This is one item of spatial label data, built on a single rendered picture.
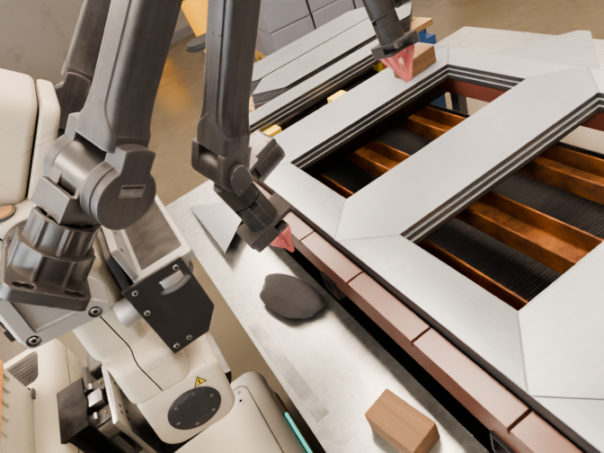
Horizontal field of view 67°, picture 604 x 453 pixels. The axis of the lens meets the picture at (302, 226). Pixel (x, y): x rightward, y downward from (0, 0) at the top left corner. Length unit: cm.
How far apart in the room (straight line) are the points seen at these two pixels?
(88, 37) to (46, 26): 638
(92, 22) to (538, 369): 88
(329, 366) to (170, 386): 30
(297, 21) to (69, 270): 383
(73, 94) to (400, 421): 77
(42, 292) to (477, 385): 55
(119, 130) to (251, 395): 111
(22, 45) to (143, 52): 684
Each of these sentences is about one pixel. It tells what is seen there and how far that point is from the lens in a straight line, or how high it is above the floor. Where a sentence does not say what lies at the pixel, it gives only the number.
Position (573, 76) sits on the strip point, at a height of 85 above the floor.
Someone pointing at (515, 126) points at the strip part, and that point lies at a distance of 112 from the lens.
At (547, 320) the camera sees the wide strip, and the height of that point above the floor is 85.
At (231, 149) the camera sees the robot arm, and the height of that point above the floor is 117.
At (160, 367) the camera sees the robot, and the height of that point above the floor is 86.
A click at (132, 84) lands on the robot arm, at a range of 51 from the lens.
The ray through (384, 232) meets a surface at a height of 85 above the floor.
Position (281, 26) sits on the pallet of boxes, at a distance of 420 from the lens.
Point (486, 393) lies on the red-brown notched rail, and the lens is 70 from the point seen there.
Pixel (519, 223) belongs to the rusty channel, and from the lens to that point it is 112.
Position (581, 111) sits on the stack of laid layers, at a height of 84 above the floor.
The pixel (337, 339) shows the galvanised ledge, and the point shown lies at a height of 68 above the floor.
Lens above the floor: 144
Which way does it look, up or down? 37 degrees down
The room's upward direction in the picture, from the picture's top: 24 degrees counter-clockwise
